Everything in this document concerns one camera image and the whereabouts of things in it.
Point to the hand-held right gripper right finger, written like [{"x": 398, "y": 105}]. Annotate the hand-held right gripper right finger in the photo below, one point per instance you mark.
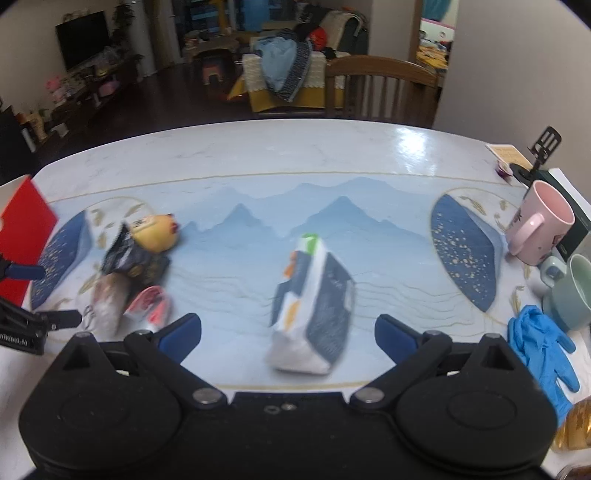
[{"x": 396, "y": 338}]

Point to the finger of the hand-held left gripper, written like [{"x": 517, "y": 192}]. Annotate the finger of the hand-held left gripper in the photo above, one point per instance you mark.
[
  {"x": 27, "y": 271},
  {"x": 57, "y": 319}
]

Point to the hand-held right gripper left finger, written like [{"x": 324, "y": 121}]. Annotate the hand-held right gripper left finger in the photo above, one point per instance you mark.
[{"x": 180, "y": 338}]

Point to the red cardboard box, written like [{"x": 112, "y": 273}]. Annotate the red cardboard box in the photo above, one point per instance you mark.
[{"x": 25, "y": 221}]

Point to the bag of cotton swabs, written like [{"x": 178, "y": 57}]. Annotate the bag of cotton swabs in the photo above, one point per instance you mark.
[{"x": 108, "y": 304}]

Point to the plastic bag with items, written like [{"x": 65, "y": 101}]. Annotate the plastic bag with items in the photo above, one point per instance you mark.
[{"x": 323, "y": 314}]

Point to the black snack packet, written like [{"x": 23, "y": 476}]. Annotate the black snack packet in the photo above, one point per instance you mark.
[{"x": 122, "y": 256}]

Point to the yellow round bun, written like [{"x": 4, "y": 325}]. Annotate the yellow round bun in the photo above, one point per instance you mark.
[{"x": 157, "y": 233}]

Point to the blue rubber gloves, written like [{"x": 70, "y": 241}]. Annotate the blue rubber gloves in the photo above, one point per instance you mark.
[{"x": 540, "y": 341}]

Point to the pink mug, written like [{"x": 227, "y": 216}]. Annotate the pink mug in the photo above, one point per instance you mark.
[{"x": 538, "y": 221}]

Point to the pale green mug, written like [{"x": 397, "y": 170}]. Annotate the pale green mug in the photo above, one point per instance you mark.
[{"x": 577, "y": 297}]

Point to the dark television cabinet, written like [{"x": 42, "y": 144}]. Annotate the dark television cabinet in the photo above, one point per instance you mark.
[{"x": 92, "y": 94}]

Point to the small purple item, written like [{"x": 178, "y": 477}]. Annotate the small purple item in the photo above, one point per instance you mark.
[{"x": 504, "y": 171}]

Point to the clear glass cup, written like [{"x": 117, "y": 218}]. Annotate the clear glass cup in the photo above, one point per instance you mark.
[{"x": 576, "y": 424}]

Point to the dark green box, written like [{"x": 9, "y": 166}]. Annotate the dark green box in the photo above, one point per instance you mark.
[{"x": 579, "y": 236}]

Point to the yellow card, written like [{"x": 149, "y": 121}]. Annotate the yellow card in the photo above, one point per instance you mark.
[{"x": 508, "y": 154}]

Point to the amber glass jar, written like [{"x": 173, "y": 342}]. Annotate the amber glass jar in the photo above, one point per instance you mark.
[{"x": 575, "y": 471}]

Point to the flat screen television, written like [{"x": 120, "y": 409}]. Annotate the flat screen television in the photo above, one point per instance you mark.
[{"x": 83, "y": 39}]

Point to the black phone stand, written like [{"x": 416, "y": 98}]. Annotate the black phone stand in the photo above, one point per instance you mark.
[{"x": 545, "y": 141}]

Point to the sofa with yellow cover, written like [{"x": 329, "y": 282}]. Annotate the sofa with yellow cover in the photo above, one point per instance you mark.
[{"x": 323, "y": 87}]

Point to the white standing air conditioner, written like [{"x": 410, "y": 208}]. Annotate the white standing air conditioner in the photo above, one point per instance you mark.
[{"x": 143, "y": 37}]

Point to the wooden chair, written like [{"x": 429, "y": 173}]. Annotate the wooden chair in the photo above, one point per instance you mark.
[{"x": 383, "y": 76}]

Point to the green houseplant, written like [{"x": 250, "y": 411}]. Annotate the green houseplant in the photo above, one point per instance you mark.
[{"x": 122, "y": 23}]

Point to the pink stool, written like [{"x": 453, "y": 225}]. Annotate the pink stool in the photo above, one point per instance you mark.
[{"x": 212, "y": 73}]

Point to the blue clothing pile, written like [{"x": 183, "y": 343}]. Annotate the blue clothing pile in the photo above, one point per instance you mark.
[{"x": 281, "y": 64}]

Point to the small wooden table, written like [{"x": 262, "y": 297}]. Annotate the small wooden table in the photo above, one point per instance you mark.
[{"x": 214, "y": 46}]

